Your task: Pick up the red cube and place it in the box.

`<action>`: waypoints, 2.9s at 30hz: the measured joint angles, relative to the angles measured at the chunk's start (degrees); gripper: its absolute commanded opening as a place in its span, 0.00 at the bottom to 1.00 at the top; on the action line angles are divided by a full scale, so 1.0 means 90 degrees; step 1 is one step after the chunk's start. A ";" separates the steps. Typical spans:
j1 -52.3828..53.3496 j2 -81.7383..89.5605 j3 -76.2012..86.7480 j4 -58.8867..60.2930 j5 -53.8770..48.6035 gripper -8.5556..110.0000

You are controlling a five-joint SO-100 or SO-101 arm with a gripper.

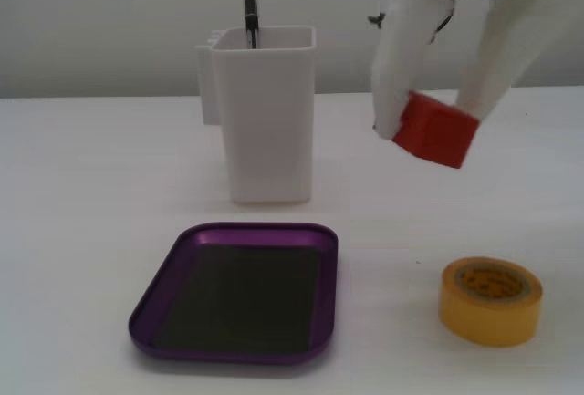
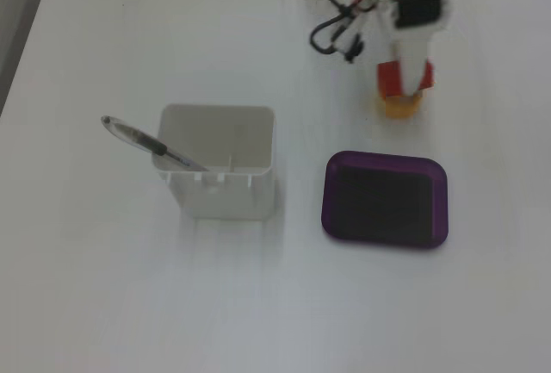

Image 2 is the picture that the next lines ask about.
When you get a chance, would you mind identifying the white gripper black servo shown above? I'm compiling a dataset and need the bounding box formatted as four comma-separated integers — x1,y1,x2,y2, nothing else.
381,0,456,96

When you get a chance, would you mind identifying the red cube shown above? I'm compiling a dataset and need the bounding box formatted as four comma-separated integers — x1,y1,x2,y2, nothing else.
376,59,436,101

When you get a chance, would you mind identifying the white plastic box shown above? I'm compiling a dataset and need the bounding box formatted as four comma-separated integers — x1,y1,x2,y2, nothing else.
151,103,277,221

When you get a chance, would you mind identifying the yellow tape roll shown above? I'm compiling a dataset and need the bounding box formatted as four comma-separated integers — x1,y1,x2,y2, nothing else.
375,90,425,120

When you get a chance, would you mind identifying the purple tray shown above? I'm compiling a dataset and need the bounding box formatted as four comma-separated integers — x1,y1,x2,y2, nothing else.
320,150,449,251

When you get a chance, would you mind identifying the clear ballpoint pen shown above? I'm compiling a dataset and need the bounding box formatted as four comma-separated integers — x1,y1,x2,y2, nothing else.
100,115,211,173

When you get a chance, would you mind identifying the black cable loop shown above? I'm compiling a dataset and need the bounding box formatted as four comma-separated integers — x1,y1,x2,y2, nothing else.
309,0,388,65

